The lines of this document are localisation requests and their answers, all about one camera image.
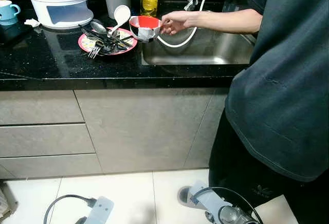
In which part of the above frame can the metal spoon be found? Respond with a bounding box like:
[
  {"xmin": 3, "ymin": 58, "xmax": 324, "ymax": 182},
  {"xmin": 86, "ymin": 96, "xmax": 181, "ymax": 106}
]
[{"xmin": 90, "ymin": 20, "xmax": 108, "ymax": 34}]

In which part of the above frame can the white hose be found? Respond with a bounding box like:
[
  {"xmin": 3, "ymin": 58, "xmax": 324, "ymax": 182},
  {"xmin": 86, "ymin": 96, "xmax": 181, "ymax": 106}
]
[{"xmin": 156, "ymin": 0, "xmax": 227, "ymax": 48}]

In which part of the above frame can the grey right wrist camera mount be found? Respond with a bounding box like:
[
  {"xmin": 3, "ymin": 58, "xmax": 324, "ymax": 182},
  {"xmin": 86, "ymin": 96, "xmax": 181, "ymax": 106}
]
[{"xmin": 177, "ymin": 180, "xmax": 234, "ymax": 219}]

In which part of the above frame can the red bowl grey outside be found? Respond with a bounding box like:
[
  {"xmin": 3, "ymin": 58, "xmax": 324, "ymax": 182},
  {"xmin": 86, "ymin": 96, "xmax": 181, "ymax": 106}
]
[{"xmin": 129, "ymin": 15, "xmax": 161, "ymax": 43}]

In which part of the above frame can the grey drawer front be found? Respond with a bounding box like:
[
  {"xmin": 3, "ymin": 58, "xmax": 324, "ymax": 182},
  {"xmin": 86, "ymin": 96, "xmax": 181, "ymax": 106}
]
[
  {"xmin": 0, "ymin": 154, "xmax": 102, "ymax": 179},
  {"xmin": 0, "ymin": 124, "xmax": 96, "ymax": 158},
  {"xmin": 0, "ymin": 90, "xmax": 84, "ymax": 126}
]

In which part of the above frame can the person's left hand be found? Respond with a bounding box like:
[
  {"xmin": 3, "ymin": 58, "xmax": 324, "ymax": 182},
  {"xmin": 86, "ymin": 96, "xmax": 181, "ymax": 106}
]
[{"xmin": 160, "ymin": 11, "xmax": 198, "ymax": 35}]

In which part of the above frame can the wide grey cabinet door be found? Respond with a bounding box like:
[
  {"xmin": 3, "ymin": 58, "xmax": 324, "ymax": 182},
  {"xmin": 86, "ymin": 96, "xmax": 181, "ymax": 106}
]
[{"xmin": 75, "ymin": 89, "xmax": 216, "ymax": 173}]

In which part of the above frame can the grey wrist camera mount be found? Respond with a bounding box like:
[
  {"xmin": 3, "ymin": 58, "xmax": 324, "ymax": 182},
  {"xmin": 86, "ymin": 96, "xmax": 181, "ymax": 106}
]
[
  {"xmin": 177, "ymin": 180, "xmax": 234, "ymax": 219},
  {"xmin": 82, "ymin": 196, "xmax": 115, "ymax": 224}
]

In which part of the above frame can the person in dark clothes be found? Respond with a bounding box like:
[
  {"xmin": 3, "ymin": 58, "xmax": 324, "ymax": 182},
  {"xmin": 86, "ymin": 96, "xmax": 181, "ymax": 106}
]
[{"xmin": 208, "ymin": 0, "xmax": 329, "ymax": 224}]

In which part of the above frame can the light blue mug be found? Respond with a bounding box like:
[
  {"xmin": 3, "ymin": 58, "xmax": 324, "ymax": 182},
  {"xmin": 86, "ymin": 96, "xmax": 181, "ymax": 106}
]
[{"xmin": 0, "ymin": 1, "xmax": 21, "ymax": 27}]

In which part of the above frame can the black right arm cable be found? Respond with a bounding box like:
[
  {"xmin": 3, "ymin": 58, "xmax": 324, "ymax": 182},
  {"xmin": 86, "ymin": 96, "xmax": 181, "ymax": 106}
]
[{"xmin": 190, "ymin": 186, "xmax": 264, "ymax": 224}]

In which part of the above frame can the pink patterned plate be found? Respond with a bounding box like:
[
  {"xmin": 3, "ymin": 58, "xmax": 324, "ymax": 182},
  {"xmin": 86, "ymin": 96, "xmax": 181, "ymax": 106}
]
[{"xmin": 78, "ymin": 27, "xmax": 138, "ymax": 56}]

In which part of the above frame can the metal fork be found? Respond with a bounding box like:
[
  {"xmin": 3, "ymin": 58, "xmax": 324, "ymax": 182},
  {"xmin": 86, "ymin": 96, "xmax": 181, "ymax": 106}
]
[{"xmin": 87, "ymin": 42, "xmax": 103, "ymax": 59}]

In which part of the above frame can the white rice spoon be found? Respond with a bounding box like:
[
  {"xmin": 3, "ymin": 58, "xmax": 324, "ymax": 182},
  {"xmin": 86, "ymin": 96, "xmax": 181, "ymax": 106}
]
[{"xmin": 109, "ymin": 5, "xmax": 132, "ymax": 34}]

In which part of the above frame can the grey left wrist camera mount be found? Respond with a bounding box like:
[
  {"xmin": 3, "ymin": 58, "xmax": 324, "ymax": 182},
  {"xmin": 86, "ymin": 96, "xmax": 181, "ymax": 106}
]
[{"xmin": 82, "ymin": 196, "xmax": 115, "ymax": 224}]

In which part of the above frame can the white crumpled tissue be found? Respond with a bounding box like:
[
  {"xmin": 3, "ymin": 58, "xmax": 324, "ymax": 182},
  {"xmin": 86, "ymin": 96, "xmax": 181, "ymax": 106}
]
[{"xmin": 24, "ymin": 18, "xmax": 42, "ymax": 28}]

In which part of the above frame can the stainless steel sink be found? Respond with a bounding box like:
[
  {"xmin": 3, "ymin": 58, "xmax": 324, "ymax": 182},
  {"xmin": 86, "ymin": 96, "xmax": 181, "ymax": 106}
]
[{"xmin": 141, "ymin": 11, "xmax": 256, "ymax": 65}]

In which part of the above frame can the white stacked storage container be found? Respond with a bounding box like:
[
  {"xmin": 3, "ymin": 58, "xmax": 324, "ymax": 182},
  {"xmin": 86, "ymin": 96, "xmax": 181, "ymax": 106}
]
[{"xmin": 22, "ymin": 0, "xmax": 94, "ymax": 29}]

